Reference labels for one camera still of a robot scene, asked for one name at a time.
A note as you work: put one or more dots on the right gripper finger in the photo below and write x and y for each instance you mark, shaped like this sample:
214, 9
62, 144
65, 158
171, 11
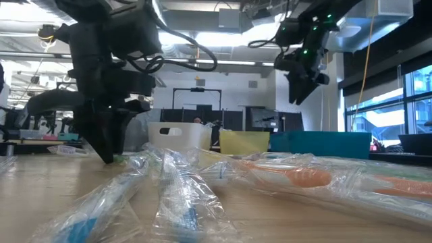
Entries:
295, 87
308, 89

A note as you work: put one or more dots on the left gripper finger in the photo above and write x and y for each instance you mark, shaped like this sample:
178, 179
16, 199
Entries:
98, 135
126, 114

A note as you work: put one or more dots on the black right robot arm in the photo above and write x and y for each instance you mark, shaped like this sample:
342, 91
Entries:
317, 33

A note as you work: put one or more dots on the grey transparent plastic bin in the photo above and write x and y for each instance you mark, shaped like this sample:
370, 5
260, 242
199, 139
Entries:
135, 135

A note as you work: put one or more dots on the teal small box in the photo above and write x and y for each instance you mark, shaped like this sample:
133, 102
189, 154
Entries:
68, 136

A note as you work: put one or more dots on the black monitor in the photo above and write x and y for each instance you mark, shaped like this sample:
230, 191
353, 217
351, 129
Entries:
265, 118

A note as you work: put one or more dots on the pink small box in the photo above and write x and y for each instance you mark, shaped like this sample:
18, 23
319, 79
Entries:
50, 137

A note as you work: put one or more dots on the teal plastic bin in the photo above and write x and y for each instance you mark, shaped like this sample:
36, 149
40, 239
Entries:
320, 145

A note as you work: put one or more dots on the wooden desk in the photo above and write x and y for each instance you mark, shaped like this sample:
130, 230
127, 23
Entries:
33, 142

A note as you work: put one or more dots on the white plastic bin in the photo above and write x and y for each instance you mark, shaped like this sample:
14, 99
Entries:
189, 136

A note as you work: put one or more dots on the person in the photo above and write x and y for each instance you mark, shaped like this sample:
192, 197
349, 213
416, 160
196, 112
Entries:
197, 120

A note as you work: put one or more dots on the yellow plastic bin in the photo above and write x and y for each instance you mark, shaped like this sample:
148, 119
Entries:
243, 143

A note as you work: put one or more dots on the long ceiling light strip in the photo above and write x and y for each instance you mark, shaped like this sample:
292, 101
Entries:
222, 62

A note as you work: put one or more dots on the large window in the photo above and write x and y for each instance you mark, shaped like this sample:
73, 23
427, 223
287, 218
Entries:
381, 118

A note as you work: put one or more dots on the dark navy tray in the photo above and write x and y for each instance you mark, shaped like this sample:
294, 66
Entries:
416, 143

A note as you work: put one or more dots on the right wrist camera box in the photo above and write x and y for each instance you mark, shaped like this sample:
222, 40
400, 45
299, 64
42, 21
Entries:
290, 33

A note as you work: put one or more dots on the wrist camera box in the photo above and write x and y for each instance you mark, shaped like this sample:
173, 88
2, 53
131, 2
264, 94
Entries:
290, 33
135, 30

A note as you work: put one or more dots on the flat metal ceiling duct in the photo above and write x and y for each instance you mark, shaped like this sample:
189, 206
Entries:
351, 30

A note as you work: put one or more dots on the black ceiling camera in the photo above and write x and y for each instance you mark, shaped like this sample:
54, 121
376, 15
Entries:
47, 33

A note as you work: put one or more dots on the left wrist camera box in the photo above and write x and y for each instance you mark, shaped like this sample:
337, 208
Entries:
135, 30

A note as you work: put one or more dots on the black gantry frame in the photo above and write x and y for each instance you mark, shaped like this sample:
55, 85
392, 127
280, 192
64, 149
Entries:
197, 89

